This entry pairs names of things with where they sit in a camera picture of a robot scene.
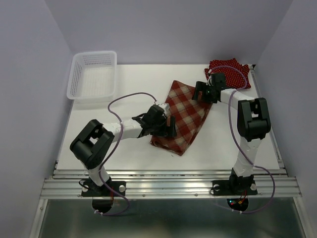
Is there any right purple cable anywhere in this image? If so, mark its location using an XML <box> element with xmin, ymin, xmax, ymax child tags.
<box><xmin>208</xmin><ymin>65</ymin><xmax>276</xmax><ymax>215</ymax></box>

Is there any purple cable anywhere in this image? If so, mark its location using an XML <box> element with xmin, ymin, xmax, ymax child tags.
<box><xmin>94</xmin><ymin>92</ymin><xmax>159</xmax><ymax>216</ymax></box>
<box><xmin>208</xmin><ymin>65</ymin><xmax>276</xmax><ymax>215</ymax></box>

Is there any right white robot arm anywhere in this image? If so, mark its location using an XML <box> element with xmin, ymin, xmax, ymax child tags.
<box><xmin>192</xmin><ymin>73</ymin><xmax>271</xmax><ymax>196</ymax></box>

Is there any red polka dot skirt pile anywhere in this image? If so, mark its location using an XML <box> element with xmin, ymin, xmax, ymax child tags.
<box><xmin>208</xmin><ymin>58</ymin><xmax>251</xmax><ymax>89</ymax></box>

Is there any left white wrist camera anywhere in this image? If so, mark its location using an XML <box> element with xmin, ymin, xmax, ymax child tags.
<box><xmin>158</xmin><ymin>103</ymin><xmax>170</xmax><ymax>117</ymax></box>

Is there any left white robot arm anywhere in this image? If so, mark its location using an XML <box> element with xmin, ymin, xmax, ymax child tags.
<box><xmin>70</xmin><ymin>104</ymin><xmax>177</xmax><ymax>195</ymax></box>

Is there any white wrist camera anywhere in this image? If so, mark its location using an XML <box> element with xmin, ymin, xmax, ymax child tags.
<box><xmin>158</xmin><ymin>103</ymin><xmax>170</xmax><ymax>117</ymax></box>
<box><xmin>207</xmin><ymin>74</ymin><xmax>213</xmax><ymax>86</ymax></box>

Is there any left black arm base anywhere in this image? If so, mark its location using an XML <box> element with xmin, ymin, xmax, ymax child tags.
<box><xmin>78</xmin><ymin>179</ymin><xmax>126</xmax><ymax>197</ymax></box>

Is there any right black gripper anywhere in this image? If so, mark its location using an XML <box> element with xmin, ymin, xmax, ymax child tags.
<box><xmin>192</xmin><ymin>81</ymin><xmax>217</xmax><ymax>103</ymax></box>

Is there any white plastic basket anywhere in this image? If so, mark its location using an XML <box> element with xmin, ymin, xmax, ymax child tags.
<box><xmin>66</xmin><ymin>51</ymin><xmax>117</xmax><ymax>103</ymax></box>

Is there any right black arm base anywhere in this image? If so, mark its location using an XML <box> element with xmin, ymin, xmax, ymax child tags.
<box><xmin>210</xmin><ymin>180</ymin><xmax>258</xmax><ymax>196</ymax></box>

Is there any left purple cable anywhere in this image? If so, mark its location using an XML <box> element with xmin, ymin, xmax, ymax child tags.
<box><xmin>94</xmin><ymin>92</ymin><xmax>159</xmax><ymax>216</ymax></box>

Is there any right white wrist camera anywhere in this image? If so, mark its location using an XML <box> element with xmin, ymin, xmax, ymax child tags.
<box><xmin>207</xmin><ymin>74</ymin><xmax>213</xmax><ymax>86</ymax></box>

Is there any red plaid skirt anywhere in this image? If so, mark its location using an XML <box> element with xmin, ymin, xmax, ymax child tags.
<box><xmin>150</xmin><ymin>80</ymin><xmax>212</xmax><ymax>156</ymax></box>

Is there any aluminium rail frame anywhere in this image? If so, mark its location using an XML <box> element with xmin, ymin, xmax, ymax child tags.
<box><xmin>29</xmin><ymin>64</ymin><xmax>308</xmax><ymax>238</ymax></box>

